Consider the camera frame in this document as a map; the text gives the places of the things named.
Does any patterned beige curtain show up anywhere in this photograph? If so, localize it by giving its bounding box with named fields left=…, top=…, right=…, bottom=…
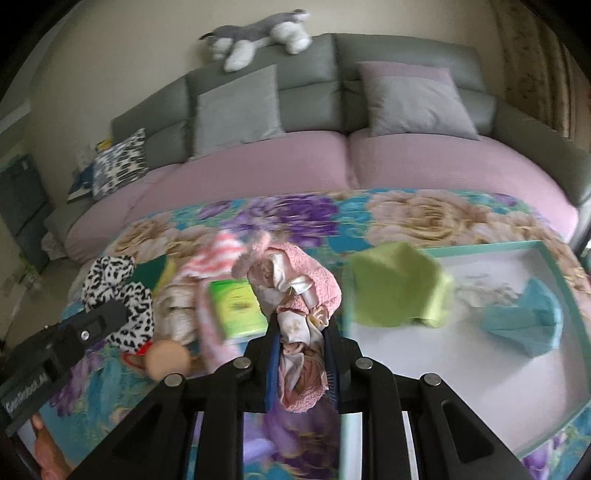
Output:
left=489, top=0, right=591, bottom=139

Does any grey and white plush dog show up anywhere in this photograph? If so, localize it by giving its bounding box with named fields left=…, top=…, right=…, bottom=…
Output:
left=199, top=9, right=313, bottom=73

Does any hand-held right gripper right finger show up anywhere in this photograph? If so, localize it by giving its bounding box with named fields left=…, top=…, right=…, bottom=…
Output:
left=322, top=323, right=532, bottom=480

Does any white lace fabric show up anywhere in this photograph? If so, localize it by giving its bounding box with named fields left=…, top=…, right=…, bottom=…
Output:
left=455, top=277, right=522, bottom=310

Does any black and white patterned pillow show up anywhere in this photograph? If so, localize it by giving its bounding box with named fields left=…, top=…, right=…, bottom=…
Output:
left=91, top=128, right=149, bottom=200

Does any green and yellow sponge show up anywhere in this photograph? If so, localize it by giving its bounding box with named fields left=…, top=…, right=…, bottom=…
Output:
left=131, top=256, right=178, bottom=296

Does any light green cloth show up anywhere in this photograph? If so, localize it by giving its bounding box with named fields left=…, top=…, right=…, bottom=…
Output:
left=344, top=242, right=455, bottom=328

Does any floral blanket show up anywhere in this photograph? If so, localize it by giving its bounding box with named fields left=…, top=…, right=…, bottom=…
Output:
left=0, top=187, right=591, bottom=480

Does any black and white spotted cloth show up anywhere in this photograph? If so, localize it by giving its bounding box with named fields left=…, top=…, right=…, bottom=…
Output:
left=82, top=255, right=155, bottom=354

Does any pink sofa cover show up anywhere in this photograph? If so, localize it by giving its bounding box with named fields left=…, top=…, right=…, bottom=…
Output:
left=65, top=124, right=580, bottom=264

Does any beige makeup puff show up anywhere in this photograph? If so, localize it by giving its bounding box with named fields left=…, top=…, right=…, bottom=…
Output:
left=147, top=340, right=191, bottom=380

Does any grey sofa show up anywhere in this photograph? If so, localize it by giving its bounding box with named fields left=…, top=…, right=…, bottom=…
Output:
left=44, top=33, right=591, bottom=250

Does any white tray with teal rim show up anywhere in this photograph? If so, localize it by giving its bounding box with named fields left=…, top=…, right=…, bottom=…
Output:
left=342, top=240, right=591, bottom=460

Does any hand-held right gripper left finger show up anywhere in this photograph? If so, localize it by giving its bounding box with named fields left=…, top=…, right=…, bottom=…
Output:
left=69, top=319, right=282, bottom=480

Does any light blue cloth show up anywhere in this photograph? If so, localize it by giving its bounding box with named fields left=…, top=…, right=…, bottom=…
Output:
left=480, top=277, right=564, bottom=358

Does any person's left hand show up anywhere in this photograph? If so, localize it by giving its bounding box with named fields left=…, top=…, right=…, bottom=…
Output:
left=28, top=414, right=71, bottom=480

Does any pink zigzag cloth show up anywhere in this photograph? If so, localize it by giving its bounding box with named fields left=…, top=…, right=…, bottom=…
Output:
left=178, top=230, right=247, bottom=372

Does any dark cabinet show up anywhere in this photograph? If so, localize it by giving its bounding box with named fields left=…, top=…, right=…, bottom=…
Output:
left=0, top=154, right=51, bottom=273

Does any blue patterned pillow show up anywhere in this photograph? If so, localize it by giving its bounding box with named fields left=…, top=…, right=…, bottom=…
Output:
left=67, top=164, right=98, bottom=204

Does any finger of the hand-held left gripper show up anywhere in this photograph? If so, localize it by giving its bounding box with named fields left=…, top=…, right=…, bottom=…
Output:
left=83, top=300, right=131, bottom=337

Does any grey pillow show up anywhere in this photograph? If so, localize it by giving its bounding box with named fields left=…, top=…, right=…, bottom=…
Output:
left=191, top=65, right=287, bottom=160
left=367, top=75, right=481, bottom=140

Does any cream lace cloth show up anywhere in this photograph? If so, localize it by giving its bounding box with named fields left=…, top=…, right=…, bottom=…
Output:
left=154, top=272, right=208, bottom=344

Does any green tissue packet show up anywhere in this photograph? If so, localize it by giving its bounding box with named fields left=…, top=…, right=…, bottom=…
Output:
left=209, top=278, right=269, bottom=340

